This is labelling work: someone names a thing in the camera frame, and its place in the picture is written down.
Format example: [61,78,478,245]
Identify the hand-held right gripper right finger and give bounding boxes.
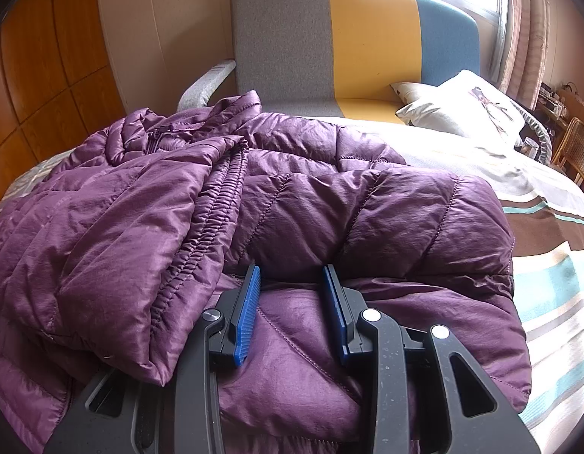
[320,264,541,454]

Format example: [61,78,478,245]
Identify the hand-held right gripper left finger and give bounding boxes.
[43,264,262,454]

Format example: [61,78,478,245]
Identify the purple puffer jacket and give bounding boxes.
[0,90,534,454]

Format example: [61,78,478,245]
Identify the striped bed sheet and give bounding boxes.
[0,116,584,454]

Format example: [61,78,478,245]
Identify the plain beige pillow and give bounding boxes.
[390,82,445,106]

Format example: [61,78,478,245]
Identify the white printed pillow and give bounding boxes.
[396,70,527,148]

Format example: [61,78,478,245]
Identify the grey yellow blue sofa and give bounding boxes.
[177,0,555,167]

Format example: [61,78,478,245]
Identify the rattan chair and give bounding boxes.
[551,117,584,202]

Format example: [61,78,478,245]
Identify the wooden wardrobe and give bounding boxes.
[0,0,138,202]

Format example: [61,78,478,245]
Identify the cluttered wooden desk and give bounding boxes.
[533,82,584,126]

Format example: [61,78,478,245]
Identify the pink patterned curtain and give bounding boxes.
[497,0,565,110]

